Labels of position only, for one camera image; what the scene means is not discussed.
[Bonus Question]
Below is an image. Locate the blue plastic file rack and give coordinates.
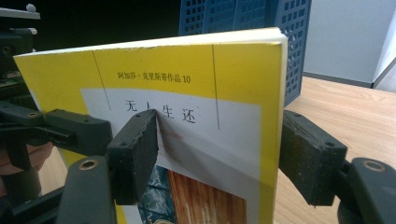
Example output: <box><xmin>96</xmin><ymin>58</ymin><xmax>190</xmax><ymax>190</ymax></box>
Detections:
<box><xmin>178</xmin><ymin>0</ymin><xmax>312</xmax><ymax>108</ymax></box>

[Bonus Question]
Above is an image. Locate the yellow paperback book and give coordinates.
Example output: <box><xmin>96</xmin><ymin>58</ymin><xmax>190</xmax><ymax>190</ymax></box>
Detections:
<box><xmin>12</xmin><ymin>27</ymin><xmax>289</xmax><ymax>224</ymax></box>

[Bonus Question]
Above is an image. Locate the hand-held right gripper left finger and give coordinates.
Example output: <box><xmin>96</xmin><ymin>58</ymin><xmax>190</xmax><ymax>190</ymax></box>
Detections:
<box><xmin>106</xmin><ymin>109</ymin><xmax>160</xmax><ymax>206</ymax></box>

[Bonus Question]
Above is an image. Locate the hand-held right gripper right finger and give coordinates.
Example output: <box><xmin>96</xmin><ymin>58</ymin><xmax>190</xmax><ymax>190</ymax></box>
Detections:
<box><xmin>278</xmin><ymin>110</ymin><xmax>348</xmax><ymax>207</ymax></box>

